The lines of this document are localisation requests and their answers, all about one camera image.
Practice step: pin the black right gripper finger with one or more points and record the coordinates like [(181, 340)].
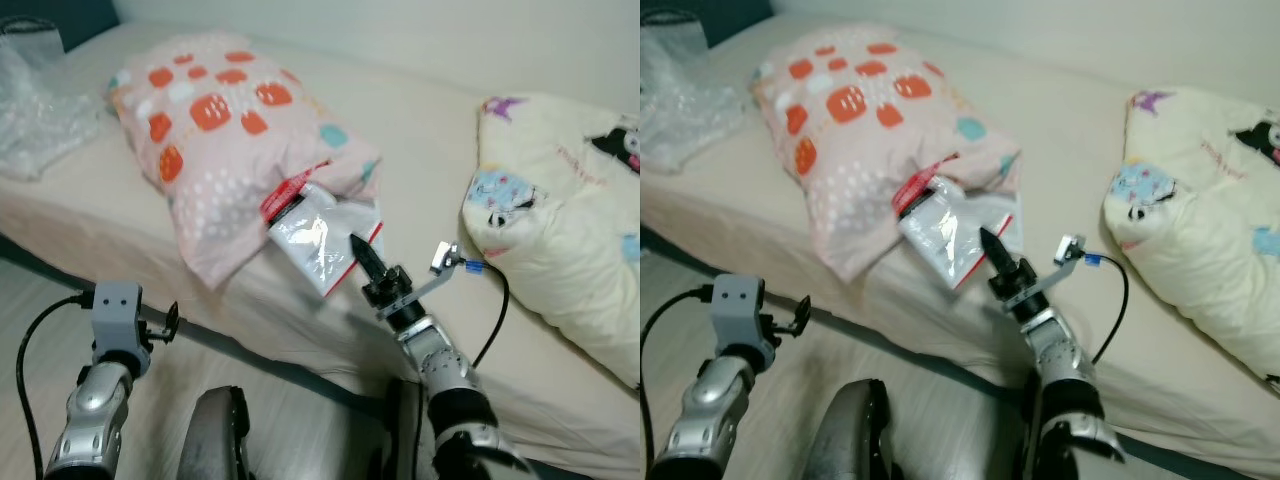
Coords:
[(995, 254), (366, 262)]

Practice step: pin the silver left robot leg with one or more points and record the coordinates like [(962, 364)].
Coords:
[(215, 440), (850, 435)]

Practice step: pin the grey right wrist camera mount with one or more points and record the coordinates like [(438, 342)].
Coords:
[(445, 260), (1070, 250)]

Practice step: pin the pink pillow with orange spots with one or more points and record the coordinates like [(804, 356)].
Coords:
[(220, 150), (860, 150)]

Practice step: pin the cream quilt with cartoon prints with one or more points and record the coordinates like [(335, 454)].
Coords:
[(560, 250), (1200, 260)]

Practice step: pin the cream sheeted bed mattress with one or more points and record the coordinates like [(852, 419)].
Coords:
[(430, 130), (1060, 120)]

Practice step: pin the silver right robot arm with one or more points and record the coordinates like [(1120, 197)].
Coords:
[(450, 370), (1065, 360)]

